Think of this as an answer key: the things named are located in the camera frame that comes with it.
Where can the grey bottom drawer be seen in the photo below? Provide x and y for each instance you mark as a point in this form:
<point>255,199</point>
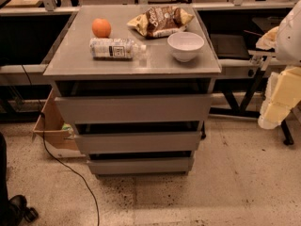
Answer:
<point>137,166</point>

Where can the grey drawer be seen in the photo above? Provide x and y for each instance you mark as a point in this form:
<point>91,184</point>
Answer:
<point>119,109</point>
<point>137,166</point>
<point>138,142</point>

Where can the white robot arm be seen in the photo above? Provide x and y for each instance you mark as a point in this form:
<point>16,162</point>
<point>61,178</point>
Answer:
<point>285,39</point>

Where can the grey top drawer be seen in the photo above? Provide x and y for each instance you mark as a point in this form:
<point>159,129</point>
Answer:
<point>119,109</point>

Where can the grey drawer cabinet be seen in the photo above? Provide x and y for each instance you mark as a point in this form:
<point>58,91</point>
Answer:
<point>73,72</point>

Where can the grey middle drawer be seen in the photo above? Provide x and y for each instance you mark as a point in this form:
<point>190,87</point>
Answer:
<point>138,142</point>

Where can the black folding stand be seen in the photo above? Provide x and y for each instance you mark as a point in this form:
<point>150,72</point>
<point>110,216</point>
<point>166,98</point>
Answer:
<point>240,82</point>

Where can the white bowl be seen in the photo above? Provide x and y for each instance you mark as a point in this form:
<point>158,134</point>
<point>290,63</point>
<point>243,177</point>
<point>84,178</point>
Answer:
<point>184,46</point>

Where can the brown yellow chip bag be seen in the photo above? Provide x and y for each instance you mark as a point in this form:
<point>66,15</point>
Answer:
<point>159,22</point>

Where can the clear plastic water bottle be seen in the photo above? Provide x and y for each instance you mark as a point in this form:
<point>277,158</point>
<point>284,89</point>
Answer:
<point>116,48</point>

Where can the orange fruit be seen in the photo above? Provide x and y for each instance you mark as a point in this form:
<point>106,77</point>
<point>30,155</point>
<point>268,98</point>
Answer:
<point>101,28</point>

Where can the cardboard box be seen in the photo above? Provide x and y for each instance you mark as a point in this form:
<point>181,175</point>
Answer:
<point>58,135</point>

